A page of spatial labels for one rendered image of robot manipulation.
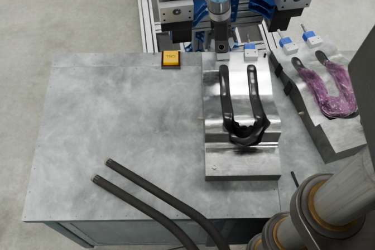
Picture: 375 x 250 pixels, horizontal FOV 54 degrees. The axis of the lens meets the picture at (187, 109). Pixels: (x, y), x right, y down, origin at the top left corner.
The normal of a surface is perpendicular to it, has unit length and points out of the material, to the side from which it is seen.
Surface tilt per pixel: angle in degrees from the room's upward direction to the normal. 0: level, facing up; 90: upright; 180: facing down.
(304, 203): 0
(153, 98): 0
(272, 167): 0
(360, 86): 90
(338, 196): 90
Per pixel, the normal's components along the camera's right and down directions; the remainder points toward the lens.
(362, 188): -0.75, 0.58
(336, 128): 0.00, -0.47
